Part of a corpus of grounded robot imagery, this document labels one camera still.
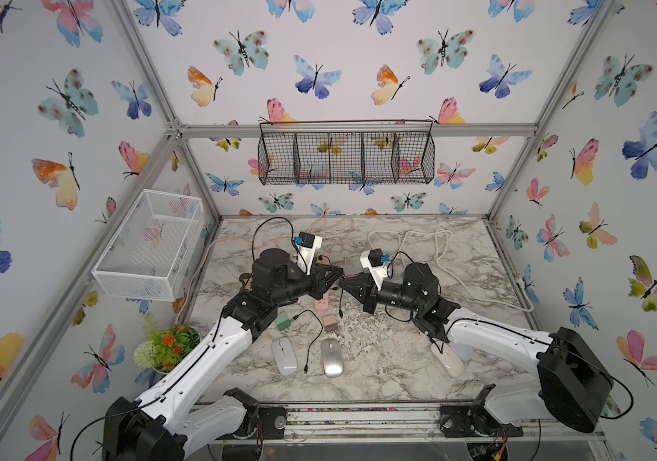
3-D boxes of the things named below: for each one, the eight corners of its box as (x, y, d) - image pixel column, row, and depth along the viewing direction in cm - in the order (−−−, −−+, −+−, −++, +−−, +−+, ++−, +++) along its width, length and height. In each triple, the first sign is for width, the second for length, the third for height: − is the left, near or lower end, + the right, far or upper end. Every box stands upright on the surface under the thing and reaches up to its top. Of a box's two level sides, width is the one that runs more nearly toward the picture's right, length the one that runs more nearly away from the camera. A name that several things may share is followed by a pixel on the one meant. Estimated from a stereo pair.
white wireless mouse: (280, 380, 83) (278, 378, 81) (271, 343, 90) (270, 340, 88) (301, 372, 84) (300, 370, 82) (291, 336, 91) (290, 333, 89)
